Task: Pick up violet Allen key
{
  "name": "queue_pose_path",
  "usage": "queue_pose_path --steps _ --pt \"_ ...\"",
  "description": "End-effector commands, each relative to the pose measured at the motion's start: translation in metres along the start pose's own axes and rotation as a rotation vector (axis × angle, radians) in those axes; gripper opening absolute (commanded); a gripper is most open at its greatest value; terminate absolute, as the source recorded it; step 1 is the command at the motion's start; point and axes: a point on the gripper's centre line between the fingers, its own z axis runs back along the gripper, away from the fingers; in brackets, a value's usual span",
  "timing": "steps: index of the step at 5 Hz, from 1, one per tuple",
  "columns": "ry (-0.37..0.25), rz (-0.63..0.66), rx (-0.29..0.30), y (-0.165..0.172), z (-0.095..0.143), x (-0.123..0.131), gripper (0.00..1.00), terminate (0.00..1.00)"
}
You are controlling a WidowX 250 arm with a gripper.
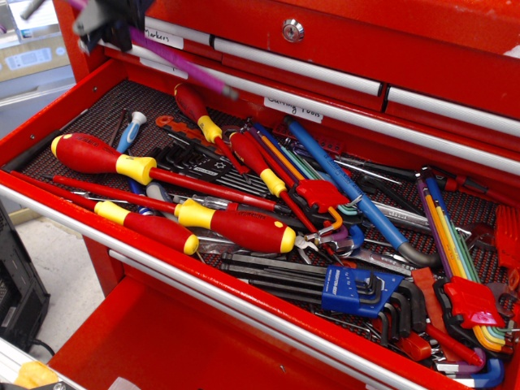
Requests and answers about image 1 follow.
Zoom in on rainbow allen key set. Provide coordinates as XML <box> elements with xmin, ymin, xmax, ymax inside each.
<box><xmin>241</xmin><ymin>123</ymin><xmax>364</xmax><ymax>252</ymax></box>
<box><xmin>414</xmin><ymin>167</ymin><xmax>519</xmax><ymax>389</ymax></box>

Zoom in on rainbow Allen key set centre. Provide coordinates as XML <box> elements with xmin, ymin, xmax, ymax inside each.
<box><xmin>241</xmin><ymin>123</ymin><xmax>364</xmax><ymax>252</ymax></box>

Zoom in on red yellow screwdriver front centre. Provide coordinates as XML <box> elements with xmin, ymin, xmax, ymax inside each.
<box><xmin>52</xmin><ymin>175</ymin><xmax>297</xmax><ymax>254</ymax></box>

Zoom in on white cutting tools label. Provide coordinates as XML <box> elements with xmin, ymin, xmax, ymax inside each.
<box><xmin>263</xmin><ymin>97</ymin><xmax>324</xmax><ymax>124</ymax></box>

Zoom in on violet Allen key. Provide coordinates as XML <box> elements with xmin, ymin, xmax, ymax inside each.
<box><xmin>69</xmin><ymin>1</ymin><xmax>238</xmax><ymax>100</ymax></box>

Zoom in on red comb-like holder right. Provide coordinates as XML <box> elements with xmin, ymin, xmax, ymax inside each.
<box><xmin>495</xmin><ymin>205</ymin><xmax>519</xmax><ymax>269</ymax></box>

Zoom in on large red yellow Wiha screwdriver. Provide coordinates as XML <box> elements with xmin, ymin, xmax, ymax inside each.
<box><xmin>51</xmin><ymin>133</ymin><xmax>290</xmax><ymax>213</ymax></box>

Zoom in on open red drawer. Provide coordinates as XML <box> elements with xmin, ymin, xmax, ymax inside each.
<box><xmin>1</xmin><ymin>63</ymin><xmax>519</xmax><ymax>389</ymax></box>

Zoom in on white markers label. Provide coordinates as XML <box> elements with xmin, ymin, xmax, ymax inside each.
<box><xmin>144</xmin><ymin>27</ymin><xmax>184</xmax><ymax>50</ymax></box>

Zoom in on red yellow screwdriver back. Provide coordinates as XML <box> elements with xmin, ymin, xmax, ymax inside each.
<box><xmin>174</xmin><ymin>83</ymin><xmax>249</xmax><ymax>181</ymax></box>

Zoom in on black Torx key set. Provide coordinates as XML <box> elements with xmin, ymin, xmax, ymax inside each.
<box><xmin>149</xmin><ymin>143</ymin><xmax>272</xmax><ymax>198</ymax></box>

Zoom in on orange plastic key holder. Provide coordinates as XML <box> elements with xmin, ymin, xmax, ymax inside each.
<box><xmin>155</xmin><ymin>115</ymin><xmax>216</xmax><ymax>148</ymax></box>

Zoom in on blue white precision screwdriver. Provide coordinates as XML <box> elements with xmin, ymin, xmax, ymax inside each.
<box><xmin>115</xmin><ymin>110</ymin><xmax>157</xmax><ymax>216</ymax></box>

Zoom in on red yellow screwdriver middle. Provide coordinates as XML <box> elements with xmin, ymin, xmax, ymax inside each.
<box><xmin>227</xmin><ymin>130</ymin><xmax>342</xmax><ymax>265</ymax></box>

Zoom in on large blue Allen key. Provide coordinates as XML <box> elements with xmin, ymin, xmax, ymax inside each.
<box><xmin>284</xmin><ymin>115</ymin><xmax>441</xmax><ymax>268</ymax></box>

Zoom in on silver chest lock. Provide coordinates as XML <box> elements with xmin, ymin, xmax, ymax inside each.
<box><xmin>282</xmin><ymin>19</ymin><xmax>305</xmax><ymax>43</ymax></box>

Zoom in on silver combination wrench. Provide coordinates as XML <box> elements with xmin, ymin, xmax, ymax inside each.
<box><xmin>371</xmin><ymin>200</ymin><xmax>476</xmax><ymax>236</ymax></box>

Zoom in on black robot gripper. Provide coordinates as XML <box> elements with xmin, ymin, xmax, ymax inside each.
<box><xmin>72</xmin><ymin>0</ymin><xmax>154</xmax><ymax>54</ymax></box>

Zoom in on black device on floor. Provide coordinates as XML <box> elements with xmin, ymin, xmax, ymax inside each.
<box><xmin>1</xmin><ymin>208</ymin><xmax>50</xmax><ymax>352</ymax></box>

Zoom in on red tool chest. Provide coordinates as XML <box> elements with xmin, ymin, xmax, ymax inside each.
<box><xmin>1</xmin><ymin>1</ymin><xmax>519</xmax><ymax>389</ymax></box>

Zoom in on rainbow Allen key set right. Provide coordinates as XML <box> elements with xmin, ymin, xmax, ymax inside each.
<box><xmin>414</xmin><ymin>167</ymin><xmax>519</xmax><ymax>389</ymax></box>

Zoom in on blue holder black Allen keys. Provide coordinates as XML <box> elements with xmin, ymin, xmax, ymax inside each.
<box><xmin>220</xmin><ymin>253</ymin><xmax>427</xmax><ymax>340</ymax></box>

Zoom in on red yellow screwdriver front left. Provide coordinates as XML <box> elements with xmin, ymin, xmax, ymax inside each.
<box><xmin>11</xmin><ymin>171</ymin><xmax>199</xmax><ymax>255</ymax></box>

